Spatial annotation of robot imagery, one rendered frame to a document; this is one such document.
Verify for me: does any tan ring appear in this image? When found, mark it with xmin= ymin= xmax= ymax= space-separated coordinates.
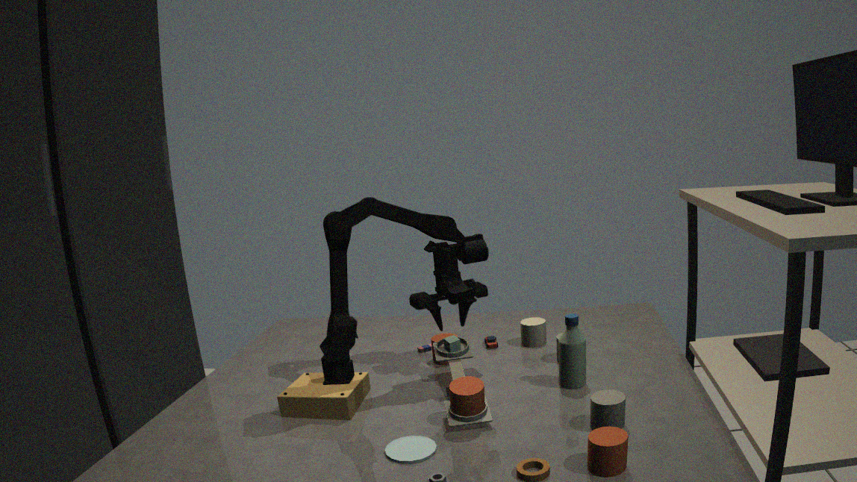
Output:
xmin=517 ymin=458 xmax=550 ymax=482

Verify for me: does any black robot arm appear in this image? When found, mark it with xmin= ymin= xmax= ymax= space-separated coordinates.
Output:
xmin=320 ymin=197 xmax=489 ymax=385

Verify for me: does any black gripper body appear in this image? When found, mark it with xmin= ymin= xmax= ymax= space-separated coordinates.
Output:
xmin=409 ymin=267 xmax=488 ymax=310

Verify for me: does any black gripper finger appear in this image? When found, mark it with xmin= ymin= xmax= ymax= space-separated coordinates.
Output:
xmin=458 ymin=298 xmax=477 ymax=327
xmin=426 ymin=306 xmax=443 ymax=331

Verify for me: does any cream balance beam with square pans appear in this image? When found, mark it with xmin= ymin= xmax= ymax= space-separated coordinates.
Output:
xmin=433 ymin=337 xmax=493 ymax=427

